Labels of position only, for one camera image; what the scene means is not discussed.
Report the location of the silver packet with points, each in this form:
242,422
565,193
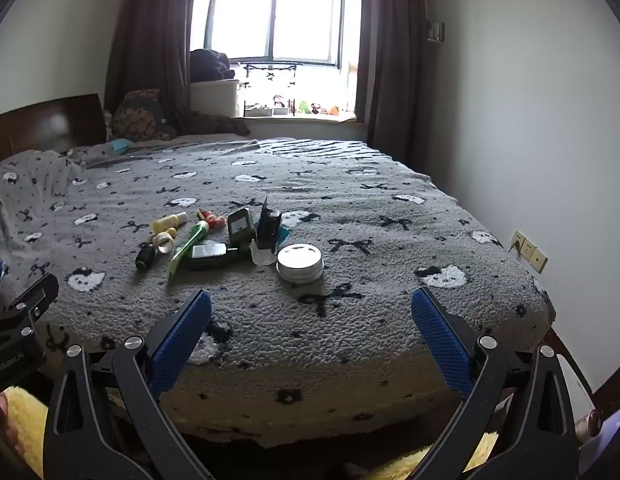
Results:
208,250

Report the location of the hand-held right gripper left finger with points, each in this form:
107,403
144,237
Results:
182,340

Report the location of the grey printed fleece blanket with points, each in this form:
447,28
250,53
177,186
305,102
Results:
340,200

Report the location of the dark clothes pile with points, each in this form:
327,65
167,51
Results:
209,65

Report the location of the brown patterned cushion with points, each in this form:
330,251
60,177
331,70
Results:
139,115

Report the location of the wall outlet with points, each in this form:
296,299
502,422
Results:
518,240
539,260
528,249

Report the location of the dark brown curtain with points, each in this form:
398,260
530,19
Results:
400,60
149,35

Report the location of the grey printed pillow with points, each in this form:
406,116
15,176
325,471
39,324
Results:
29,185

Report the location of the green tube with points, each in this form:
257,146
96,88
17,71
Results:
189,246

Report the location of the row of small figurines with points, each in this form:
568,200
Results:
304,106

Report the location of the dark cloth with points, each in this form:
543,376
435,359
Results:
209,122

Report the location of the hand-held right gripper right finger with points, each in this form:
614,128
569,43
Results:
442,345

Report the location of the teal blue packet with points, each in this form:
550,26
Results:
283,235

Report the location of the wooden headboard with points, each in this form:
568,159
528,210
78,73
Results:
44,125

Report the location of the dark green box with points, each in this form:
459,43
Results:
241,227

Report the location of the clear plastic cup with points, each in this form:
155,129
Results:
262,258

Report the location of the small yellow bottle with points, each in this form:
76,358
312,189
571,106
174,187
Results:
168,222

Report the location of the wall switch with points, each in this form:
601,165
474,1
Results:
436,31

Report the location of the black rectangular box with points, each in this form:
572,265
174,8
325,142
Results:
235,256

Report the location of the black and green bottle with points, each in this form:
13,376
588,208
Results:
144,256

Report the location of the cream tape roll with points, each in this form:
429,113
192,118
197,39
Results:
164,235

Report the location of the red small toy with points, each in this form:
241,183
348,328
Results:
213,220

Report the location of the black small box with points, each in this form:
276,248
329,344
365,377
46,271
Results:
268,230

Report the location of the window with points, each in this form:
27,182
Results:
300,20

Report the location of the round silver tin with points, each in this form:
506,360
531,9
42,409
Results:
300,262

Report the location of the teal small item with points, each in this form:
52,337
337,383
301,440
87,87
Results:
120,146

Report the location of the white storage box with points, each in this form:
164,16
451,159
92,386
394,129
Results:
214,97

